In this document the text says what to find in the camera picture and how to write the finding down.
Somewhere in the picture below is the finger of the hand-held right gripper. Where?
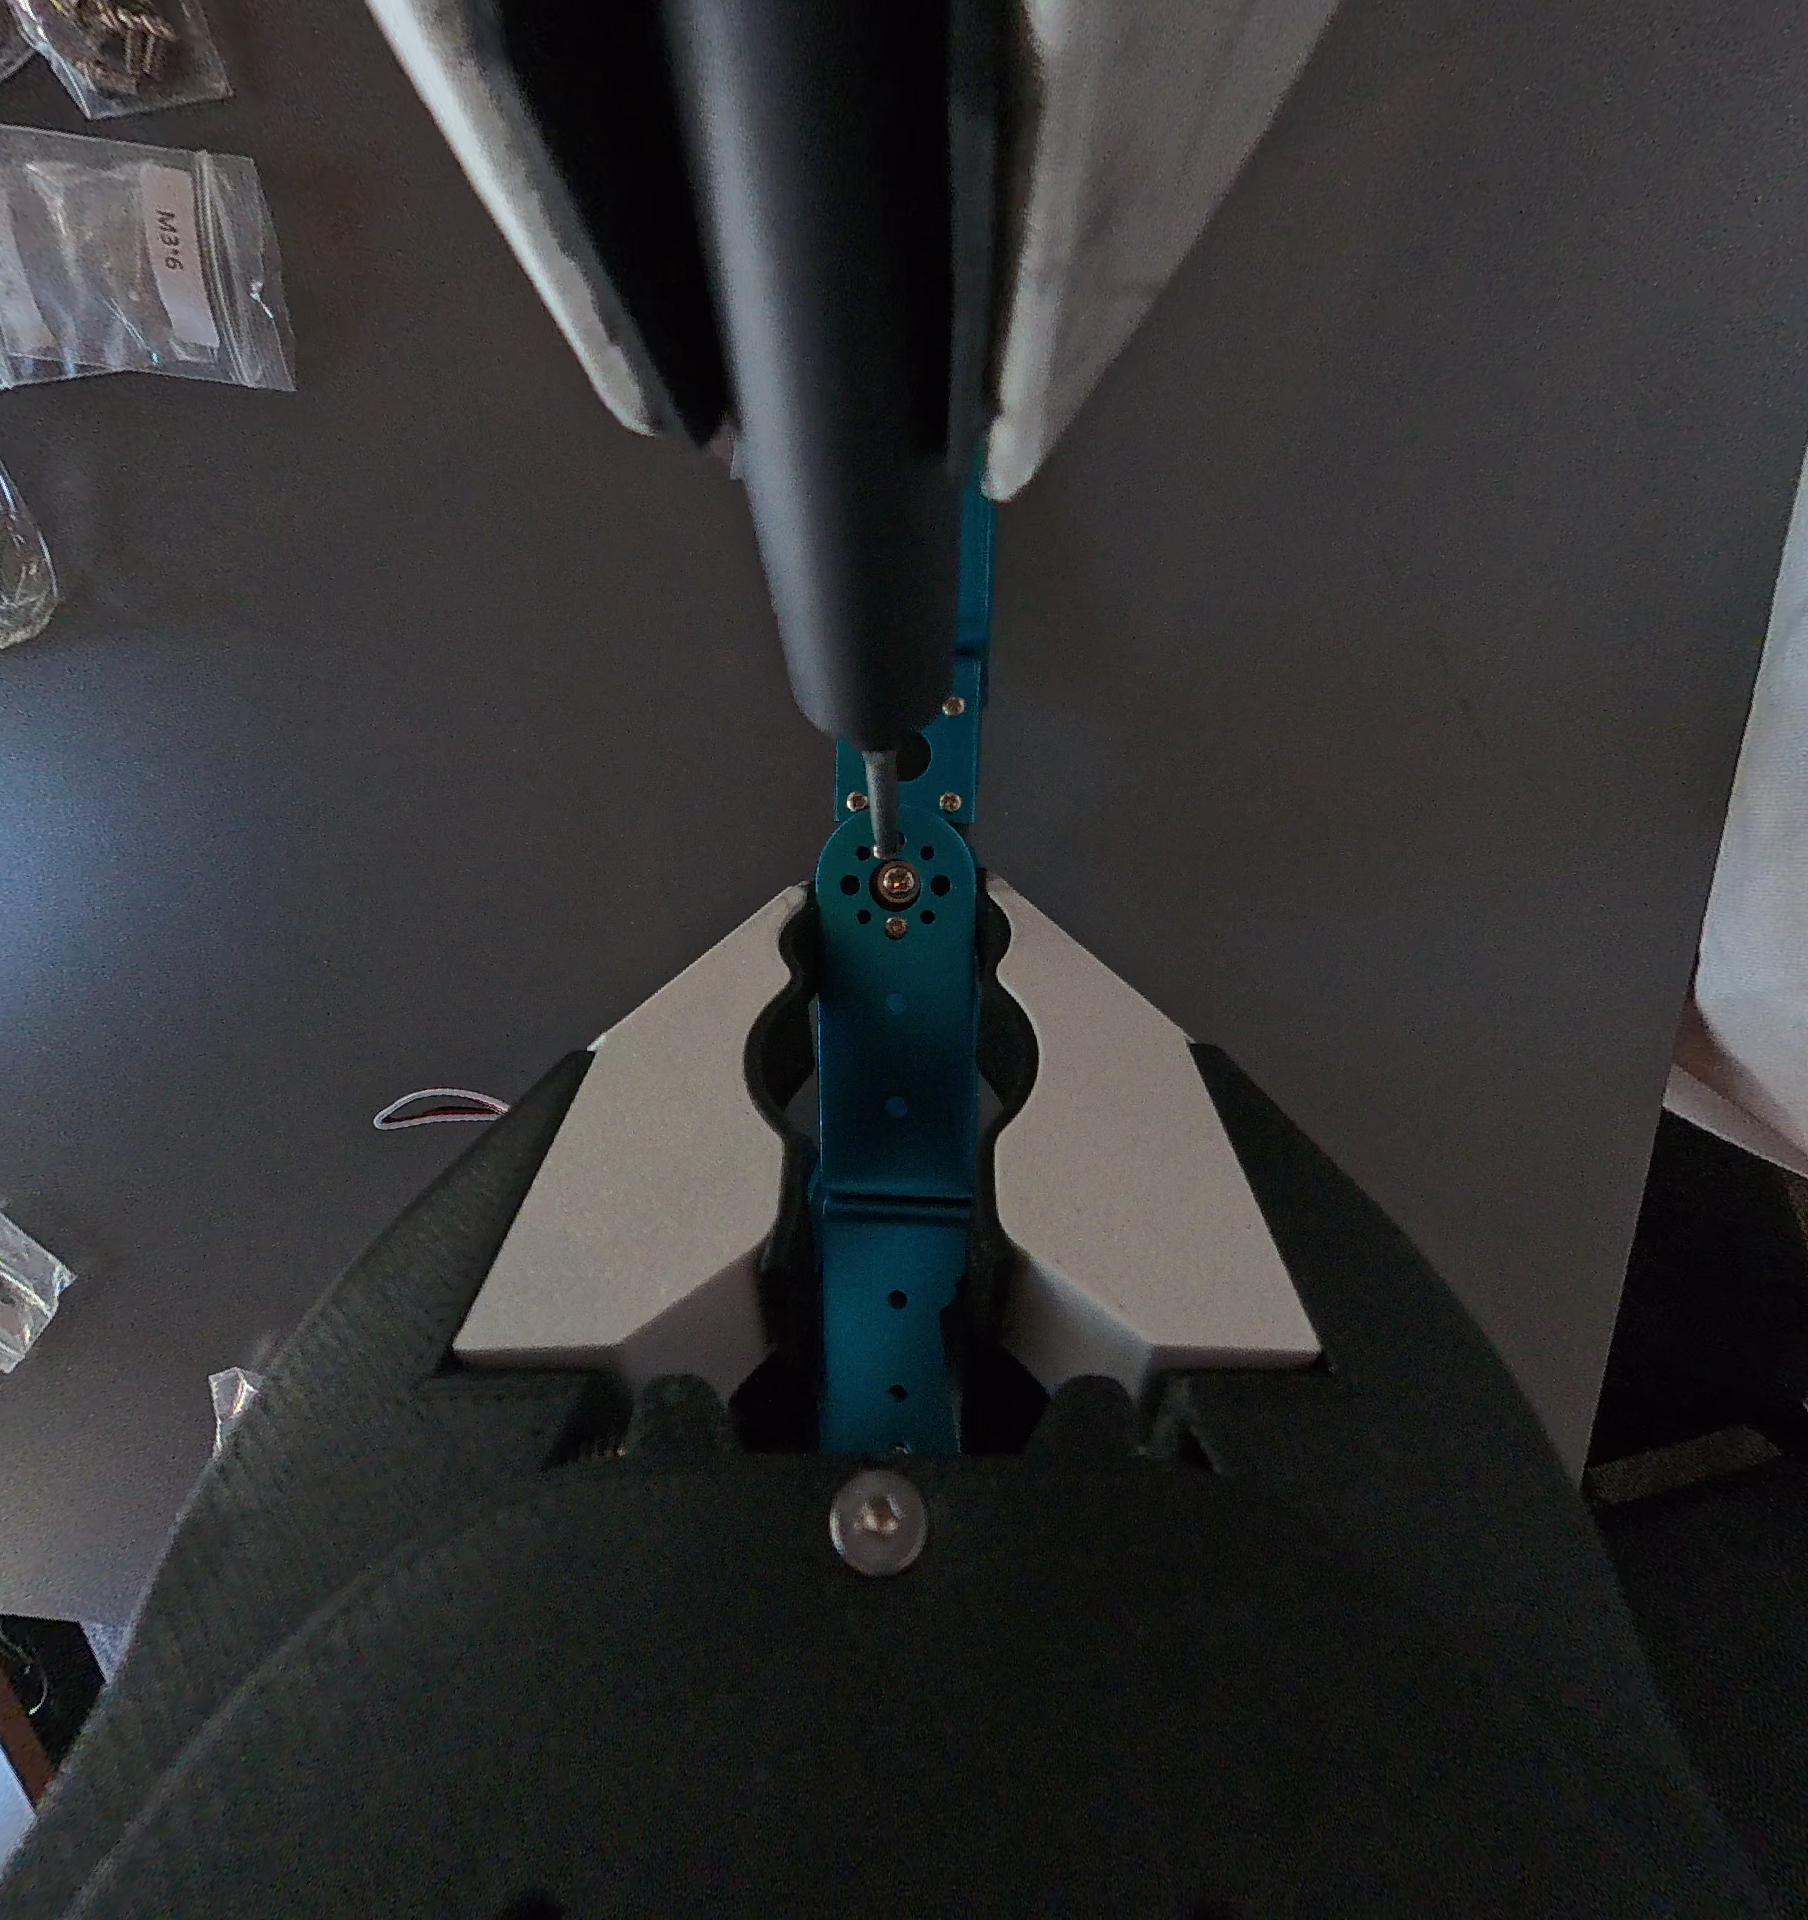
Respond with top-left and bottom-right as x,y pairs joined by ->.
360,0 -> 729,447
962,0 -> 1343,508

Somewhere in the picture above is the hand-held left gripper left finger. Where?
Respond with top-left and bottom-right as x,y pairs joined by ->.
451,881 -> 818,1392

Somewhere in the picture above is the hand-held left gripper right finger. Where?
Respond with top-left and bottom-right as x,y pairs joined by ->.
975,873 -> 1321,1392

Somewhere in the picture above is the blue metal toy robot arm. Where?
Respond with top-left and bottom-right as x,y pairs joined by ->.
811,480 -> 999,1462

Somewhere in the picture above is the black electric screwdriver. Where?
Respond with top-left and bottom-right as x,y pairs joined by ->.
663,0 -> 999,867

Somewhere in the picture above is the dark grey desk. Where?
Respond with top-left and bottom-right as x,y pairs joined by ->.
0,0 -> 1808,1637

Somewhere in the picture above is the clear zip bag of screws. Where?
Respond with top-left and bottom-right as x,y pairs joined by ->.
11,0 -> 237,126

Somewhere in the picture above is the large clear labelled zip bag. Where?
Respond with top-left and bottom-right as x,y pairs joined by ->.
0,115 -> 301,398

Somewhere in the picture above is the person's white shirt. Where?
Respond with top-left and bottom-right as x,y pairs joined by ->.
1660,192 -> 1808,1206

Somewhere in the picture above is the red white blue servo cable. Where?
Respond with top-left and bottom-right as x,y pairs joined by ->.
371,1086 -> 515,1133

